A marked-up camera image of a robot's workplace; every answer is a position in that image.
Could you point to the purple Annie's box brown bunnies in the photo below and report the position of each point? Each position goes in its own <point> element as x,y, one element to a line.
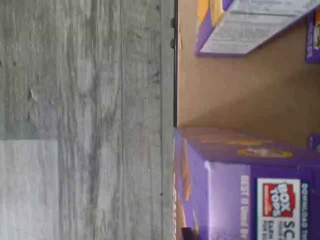
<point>225,200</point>

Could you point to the purple Annie's box yellow label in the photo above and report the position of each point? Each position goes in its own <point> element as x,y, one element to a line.
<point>237,30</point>

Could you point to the black metal shelf frame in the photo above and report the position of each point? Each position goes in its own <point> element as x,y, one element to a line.
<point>175,75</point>

